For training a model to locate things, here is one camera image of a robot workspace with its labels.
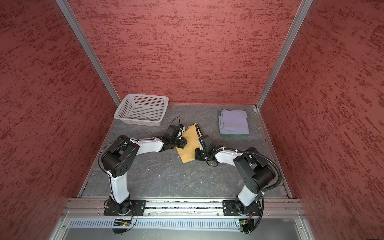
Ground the yellow skirt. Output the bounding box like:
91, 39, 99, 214
177, 124, 201, 164

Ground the green skirt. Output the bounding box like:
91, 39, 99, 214
216, 109, 250, 139

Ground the lavender skirt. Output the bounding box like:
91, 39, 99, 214
218, 109, 250, 135

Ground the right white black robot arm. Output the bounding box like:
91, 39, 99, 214
195, 136, 283, 216

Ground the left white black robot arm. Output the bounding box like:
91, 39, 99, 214
98, 124, 188, 216

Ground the white plastic laundry basket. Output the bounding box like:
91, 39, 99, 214
114, 94, 169, 127

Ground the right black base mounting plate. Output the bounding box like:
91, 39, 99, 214
222, 200, 262, 217

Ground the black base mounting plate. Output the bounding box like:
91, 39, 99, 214
222, 200, 262, 217
104, 199, 147, 216

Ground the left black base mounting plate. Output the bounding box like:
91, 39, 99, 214
104, 199, 147, 216

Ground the right small circuit board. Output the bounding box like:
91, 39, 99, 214
238, 219, 255, 234

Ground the small circuit board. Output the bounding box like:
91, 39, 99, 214
113, 219, 132, 228
238, 219, 255, 234

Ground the left small circuit board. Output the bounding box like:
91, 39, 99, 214
113, 219, 132, 228

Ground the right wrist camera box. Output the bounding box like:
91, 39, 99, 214
199, 136, 205, 149

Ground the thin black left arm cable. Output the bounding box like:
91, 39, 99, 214
97, 116, 182, 199

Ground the black corrugated cable conduit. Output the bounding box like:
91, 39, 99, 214
194, 122, 283, 193

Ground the aluminium front rail frame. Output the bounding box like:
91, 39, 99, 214
50, 198, 315, 240

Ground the left aluminium corner post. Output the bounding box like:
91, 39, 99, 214
56, 0, 121, 106

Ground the aluminium corner post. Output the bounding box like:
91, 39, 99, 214
56, 0, 121, 106
256, 0, 313, 111

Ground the right aluminium corner post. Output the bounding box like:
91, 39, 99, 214
256, 0, 313, 111

